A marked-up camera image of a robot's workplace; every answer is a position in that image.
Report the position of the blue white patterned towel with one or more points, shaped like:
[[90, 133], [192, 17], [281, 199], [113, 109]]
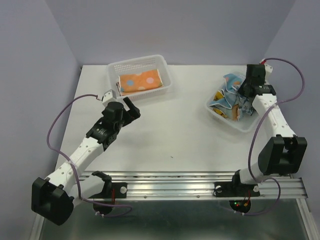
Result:
[[242, 104]]

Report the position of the white perforated basket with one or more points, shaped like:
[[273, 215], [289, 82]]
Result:
[[246, 123], [137, 65]]

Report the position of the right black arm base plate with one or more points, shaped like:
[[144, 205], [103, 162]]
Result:
[[226, 189]]

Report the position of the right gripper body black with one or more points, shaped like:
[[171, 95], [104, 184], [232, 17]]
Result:
[[242, 88]]

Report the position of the white perforated basket left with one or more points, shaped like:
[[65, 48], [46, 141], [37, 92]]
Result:
[[137, 65]]

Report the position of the white perforated basket right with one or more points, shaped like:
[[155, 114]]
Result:
[[246, 123]]

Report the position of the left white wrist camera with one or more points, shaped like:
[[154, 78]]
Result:
[[107, 97]]

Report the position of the yellow patterned towel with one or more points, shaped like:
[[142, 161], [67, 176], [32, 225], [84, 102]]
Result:
[[223, 104]]

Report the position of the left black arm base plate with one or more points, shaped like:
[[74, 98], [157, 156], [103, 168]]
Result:
[[114, 190]]

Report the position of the orange polka dot towel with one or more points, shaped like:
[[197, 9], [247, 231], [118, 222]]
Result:
[[139, 82]]

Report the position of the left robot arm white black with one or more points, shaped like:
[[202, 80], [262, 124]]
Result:
[[56, 196]]

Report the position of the aluminium rail frame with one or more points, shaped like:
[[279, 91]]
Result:
[[181, 206]]

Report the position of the light blue orange towel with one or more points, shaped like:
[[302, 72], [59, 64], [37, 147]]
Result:
[[232, 83]]

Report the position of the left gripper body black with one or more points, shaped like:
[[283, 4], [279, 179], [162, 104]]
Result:
[[125, 120]]

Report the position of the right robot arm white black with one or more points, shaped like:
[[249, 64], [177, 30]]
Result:
[[284, 151]]

